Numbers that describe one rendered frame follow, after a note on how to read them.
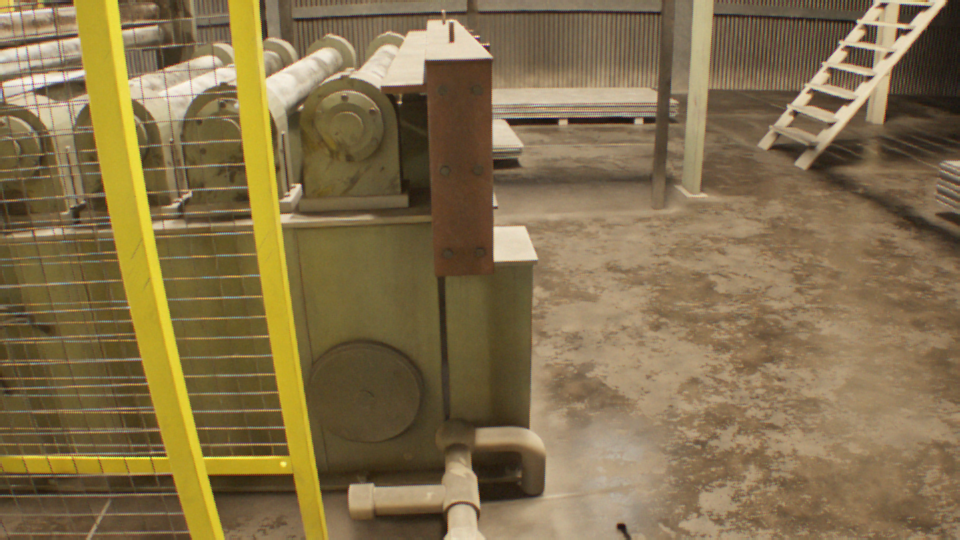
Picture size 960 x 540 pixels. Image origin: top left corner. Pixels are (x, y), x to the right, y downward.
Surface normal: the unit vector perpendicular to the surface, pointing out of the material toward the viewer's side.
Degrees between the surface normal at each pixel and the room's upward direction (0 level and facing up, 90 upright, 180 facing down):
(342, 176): 90
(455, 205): 90
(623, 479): 0
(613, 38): 90
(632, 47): 90
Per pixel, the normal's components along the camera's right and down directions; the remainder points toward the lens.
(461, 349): 0.07, 0.38
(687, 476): -0.02, -0.92
